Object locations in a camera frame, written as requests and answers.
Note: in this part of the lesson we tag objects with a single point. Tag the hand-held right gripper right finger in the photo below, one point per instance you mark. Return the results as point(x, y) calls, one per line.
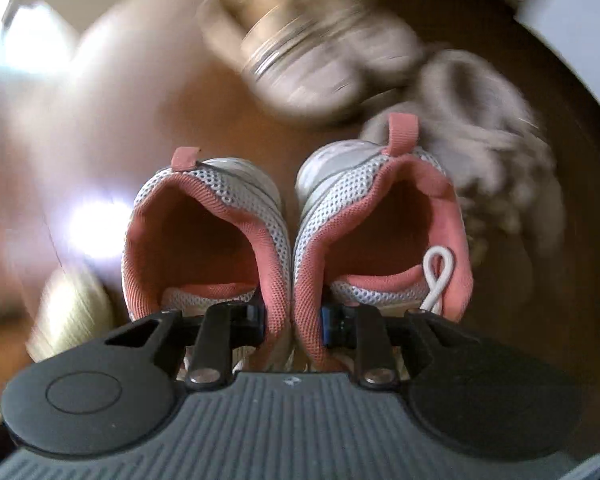
point(327, 327)

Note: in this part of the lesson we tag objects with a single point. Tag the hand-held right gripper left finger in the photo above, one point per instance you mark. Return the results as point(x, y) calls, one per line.
point(252, 322)

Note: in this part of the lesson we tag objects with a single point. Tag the grey pink mesh sneaker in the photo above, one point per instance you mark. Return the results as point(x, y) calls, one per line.
point(330, 200)
point(260, 200)

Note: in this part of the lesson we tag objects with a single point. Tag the beige lace-up shoe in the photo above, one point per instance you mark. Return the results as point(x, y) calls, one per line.
point(505, 170)

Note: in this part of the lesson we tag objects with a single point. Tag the red grey plush slipper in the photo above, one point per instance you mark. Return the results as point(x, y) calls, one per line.
point(75, 315)

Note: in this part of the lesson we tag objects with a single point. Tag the white cabinet door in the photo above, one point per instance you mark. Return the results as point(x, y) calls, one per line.
point(570, 5)

